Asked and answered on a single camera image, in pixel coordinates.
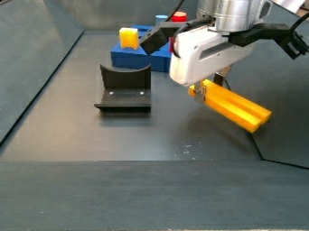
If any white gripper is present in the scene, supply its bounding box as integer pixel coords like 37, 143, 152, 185
168, 26, 254, 103

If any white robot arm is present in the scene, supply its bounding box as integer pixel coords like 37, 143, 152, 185
168, 0, 271, 102

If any blue shape sorting board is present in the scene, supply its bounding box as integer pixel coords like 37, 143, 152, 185
109, 24, 171, 72

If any yellow notched block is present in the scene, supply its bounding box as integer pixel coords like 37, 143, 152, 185
119, 27, 139, 50

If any black curved holder stand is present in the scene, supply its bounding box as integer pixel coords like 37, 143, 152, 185
93, 65, 151, 113

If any light blue cylinder peg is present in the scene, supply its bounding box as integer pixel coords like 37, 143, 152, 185
155, 14, 167, 24

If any red hexagonal peg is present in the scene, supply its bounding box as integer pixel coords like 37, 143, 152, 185
167, 11, 188, 54

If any yellow double-square fork block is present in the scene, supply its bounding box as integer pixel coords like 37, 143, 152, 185
188, 79, 271, 133

